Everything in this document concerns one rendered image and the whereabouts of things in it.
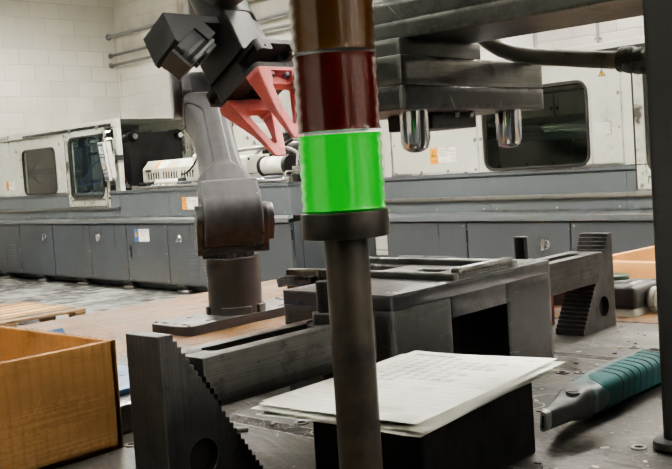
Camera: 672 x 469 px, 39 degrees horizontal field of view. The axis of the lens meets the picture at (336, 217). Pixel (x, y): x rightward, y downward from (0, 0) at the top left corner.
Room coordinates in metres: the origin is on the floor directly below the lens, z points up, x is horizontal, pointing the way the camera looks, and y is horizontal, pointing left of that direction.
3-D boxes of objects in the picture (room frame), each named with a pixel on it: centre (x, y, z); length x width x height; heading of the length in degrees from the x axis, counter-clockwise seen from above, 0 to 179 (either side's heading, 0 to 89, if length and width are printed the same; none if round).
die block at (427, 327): (0.72, -0.06, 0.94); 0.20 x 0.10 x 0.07; 137
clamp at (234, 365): (0.56, 0.04, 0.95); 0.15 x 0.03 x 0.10; 137
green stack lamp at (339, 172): (0.43, 0.00, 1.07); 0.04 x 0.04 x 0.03
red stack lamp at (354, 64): (0.43, 0.00, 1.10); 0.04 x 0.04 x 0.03
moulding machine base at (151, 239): (9.87, 1.92, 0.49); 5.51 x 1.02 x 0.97; 44
